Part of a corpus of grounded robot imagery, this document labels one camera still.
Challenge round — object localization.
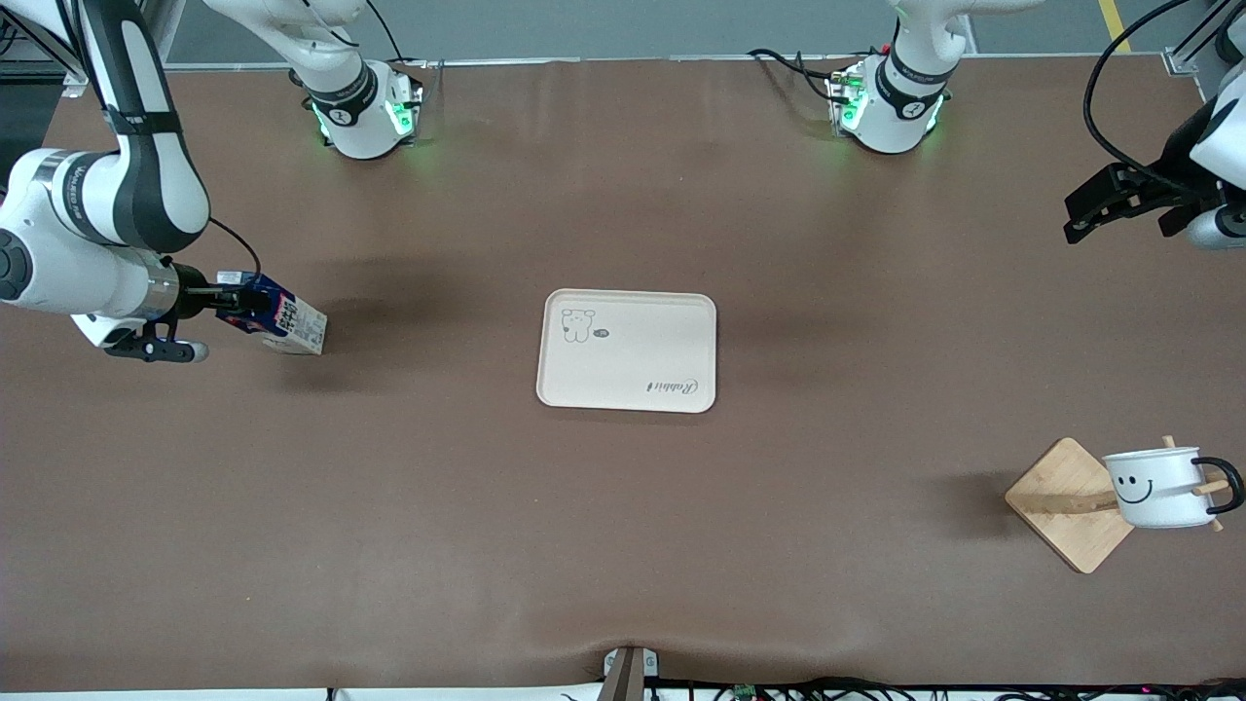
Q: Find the blue white milk carton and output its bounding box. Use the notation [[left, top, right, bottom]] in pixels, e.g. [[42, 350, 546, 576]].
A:
[[216, 271, 329, 357]]

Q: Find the white smiley cup black handle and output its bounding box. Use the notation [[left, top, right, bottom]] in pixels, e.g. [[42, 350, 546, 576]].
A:
[[1103, 446, 1246, 531]]

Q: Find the wooden cup rack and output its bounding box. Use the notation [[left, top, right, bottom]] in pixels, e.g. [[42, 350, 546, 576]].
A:
[[1006, 435, 1232, 575]]

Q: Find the cream plastic tray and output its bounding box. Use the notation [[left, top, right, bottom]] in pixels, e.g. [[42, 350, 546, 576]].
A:
[[536, 290, 718, 415]]

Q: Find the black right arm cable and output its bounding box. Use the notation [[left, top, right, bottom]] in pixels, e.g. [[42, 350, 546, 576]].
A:
[[207, 216, 264, 288]]

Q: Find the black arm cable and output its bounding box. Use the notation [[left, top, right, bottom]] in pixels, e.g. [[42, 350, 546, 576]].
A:
[[207, 216, 264, 288], [1081, 0, 1218, 186]]

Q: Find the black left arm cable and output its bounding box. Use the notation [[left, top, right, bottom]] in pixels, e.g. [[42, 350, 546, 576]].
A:
[[1081, 0, 1218, 186]]

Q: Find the aluminium frame beside left arm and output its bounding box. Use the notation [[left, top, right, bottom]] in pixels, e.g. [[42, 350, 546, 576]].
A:
[[1163, 0, 1246, 79]]

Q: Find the black right base cable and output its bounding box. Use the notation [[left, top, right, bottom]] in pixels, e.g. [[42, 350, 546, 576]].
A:
[[365, 0, 444, 74]]

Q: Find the black base cable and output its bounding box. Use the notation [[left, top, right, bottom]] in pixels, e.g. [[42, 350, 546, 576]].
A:
[[748, 44, 882, 103], [365, 0, 444, 74]]

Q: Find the black left base cable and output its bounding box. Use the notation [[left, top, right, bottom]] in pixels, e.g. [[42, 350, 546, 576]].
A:
[[748, 44, 882, 103]]

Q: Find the black cable bundle table edge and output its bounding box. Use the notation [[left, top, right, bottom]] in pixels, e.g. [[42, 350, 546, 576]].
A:
[[652, 676, 1246, 701]]

